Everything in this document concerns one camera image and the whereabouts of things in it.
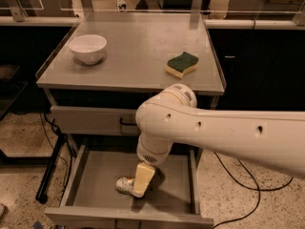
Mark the grey metal drawer cabinet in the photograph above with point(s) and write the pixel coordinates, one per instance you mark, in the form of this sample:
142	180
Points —
132	70

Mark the white horizontal rail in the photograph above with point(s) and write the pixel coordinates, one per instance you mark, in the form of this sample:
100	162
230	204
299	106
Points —
153	19

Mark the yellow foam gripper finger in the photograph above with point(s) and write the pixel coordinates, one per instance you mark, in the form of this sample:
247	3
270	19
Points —
143	176

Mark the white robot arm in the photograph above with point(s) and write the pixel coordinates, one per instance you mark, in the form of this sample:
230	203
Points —
275	140

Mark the black metal stand leg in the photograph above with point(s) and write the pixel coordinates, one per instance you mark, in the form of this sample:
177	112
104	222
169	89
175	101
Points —
41	195

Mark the green and yellow sponge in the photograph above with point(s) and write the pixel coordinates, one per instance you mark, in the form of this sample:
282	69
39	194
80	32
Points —
182	64

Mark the white ceramic bowl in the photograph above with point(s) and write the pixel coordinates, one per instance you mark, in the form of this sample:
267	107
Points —
89	48

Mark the clear plastic bottle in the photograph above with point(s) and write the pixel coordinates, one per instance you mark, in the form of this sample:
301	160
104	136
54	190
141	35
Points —
121	4

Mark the closed grey top drawer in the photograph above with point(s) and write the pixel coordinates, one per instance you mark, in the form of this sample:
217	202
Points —
95	121

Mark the open grey middle drawer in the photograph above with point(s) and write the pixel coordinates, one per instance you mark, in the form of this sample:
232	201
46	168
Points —
91	200

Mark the crushed 7up can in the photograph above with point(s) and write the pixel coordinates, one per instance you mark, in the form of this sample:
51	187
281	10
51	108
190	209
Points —
124	185

